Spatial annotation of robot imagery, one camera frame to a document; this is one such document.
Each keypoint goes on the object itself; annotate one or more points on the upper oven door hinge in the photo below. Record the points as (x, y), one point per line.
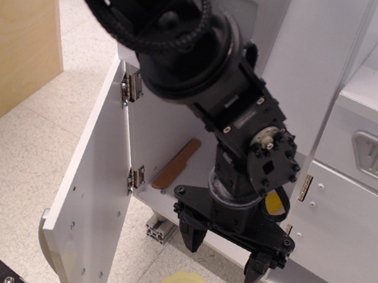
(305, 187)

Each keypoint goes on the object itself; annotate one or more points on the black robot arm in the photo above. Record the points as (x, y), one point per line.
(192, 53)

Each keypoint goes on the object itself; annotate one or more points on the white low fridge door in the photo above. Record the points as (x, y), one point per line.
(92, 201)

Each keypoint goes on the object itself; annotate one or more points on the aluminium extrusion foot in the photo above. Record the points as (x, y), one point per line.
(160, 229)

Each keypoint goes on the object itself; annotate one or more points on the lower silver door hinge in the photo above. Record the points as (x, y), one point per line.
(135, 179)

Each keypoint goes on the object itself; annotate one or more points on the oven door hinge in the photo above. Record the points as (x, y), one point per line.
(305, 187)
(288, 229)

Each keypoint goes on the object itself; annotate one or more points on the white toy oven unit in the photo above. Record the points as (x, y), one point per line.
(334, 220)

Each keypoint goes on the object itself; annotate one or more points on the white toy fridge cabinet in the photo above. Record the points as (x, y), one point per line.
(313, 35)

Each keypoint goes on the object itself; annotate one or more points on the upper silver door hinge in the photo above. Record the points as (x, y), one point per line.
(131, 88)

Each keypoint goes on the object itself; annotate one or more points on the yellow toy corn cob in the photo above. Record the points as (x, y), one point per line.
(273, 204)

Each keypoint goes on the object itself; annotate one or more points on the silver door hinge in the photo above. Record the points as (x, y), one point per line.
(131, 88)
(135, 179)

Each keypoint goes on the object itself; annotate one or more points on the brown toy knife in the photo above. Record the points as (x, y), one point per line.
(176, 166)

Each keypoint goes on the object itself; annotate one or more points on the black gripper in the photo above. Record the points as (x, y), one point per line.
(244, 225)

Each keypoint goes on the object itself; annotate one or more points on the lower oven door hinge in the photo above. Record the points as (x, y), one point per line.
(288, 229)

